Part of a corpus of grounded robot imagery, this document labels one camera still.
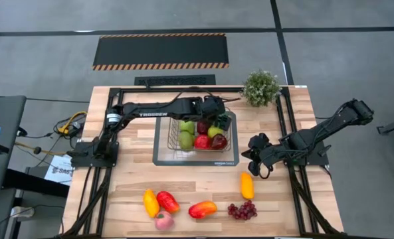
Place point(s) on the bright red apple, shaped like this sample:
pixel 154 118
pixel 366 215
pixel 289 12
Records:
pixel 202 142

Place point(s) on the black hazard-striped floor mat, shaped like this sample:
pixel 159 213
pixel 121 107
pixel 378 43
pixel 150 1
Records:
pixel 160 51

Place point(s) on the orange-yellow mango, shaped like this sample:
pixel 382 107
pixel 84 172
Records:
pixel 247 186

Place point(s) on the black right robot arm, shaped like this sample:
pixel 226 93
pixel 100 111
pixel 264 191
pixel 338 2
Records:
pixel 333 124

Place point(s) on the purple grape bunch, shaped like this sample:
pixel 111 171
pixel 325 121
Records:
pixel 243 210

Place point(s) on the black aluminium table frame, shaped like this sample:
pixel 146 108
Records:
pixel 150 89

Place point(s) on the dark red apple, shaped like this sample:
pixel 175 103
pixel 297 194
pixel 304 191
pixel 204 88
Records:
pixel 219 142

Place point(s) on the small potted green plant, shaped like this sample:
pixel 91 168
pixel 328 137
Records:
pixel 260 89

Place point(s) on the yellow-green pear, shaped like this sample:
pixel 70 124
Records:
pixel 214 132

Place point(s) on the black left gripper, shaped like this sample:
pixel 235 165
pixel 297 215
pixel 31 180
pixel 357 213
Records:
pixel 213 105

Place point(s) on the white printed paper sheet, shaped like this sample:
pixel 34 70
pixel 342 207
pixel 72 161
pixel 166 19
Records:
pixel 58 171

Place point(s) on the red mango with orange end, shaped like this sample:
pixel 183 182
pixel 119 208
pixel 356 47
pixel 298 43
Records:
pixel 202 209

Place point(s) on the pink peach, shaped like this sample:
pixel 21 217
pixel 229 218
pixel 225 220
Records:
pixel 164 221

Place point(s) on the red and yellow mango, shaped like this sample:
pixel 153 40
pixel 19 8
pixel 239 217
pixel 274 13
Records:
pixel 167 202

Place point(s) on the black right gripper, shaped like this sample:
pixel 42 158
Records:
pixel 266 154

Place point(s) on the grey dark-bordered baking mat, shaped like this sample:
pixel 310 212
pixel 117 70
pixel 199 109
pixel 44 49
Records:
pixel 196 159

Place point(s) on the light green apple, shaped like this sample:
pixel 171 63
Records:
pixel 185 140

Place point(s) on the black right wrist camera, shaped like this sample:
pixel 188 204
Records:
pixel 259 139

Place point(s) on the white power strip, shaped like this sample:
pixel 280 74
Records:
pixel 22 211

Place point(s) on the dark green mango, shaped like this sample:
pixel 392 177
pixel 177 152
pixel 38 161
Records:
pixel 187 127

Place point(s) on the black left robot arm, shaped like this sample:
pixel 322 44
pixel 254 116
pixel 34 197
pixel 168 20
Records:
pixel 170 111

